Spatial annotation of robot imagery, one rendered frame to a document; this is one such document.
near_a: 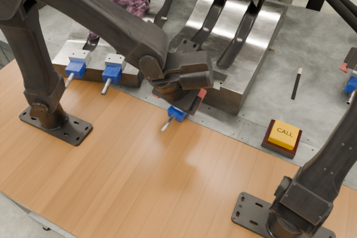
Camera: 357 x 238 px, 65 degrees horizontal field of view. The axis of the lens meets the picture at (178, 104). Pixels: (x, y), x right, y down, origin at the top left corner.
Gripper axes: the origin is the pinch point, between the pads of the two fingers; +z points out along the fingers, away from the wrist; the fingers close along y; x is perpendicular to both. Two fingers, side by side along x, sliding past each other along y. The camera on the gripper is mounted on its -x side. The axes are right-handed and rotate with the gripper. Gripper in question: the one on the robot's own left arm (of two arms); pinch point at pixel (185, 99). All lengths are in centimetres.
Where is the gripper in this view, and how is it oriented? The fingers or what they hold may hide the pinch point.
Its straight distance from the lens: 73.7
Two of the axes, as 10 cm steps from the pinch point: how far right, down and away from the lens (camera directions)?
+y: -8.4, -4.2, 3.5
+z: 2.7, 2.4, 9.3
